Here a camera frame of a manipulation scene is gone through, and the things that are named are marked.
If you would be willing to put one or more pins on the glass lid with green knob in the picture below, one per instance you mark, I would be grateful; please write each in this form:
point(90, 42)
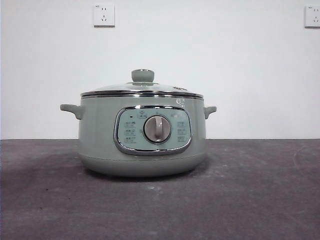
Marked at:
point(142, 75)

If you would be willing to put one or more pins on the sage green electric cooking pot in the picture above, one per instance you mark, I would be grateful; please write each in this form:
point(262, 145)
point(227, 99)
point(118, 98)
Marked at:
point(100, 130)

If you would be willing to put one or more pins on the white wall socket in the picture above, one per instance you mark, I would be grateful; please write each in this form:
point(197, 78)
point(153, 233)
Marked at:
point(104, 15)
point(312, 16)

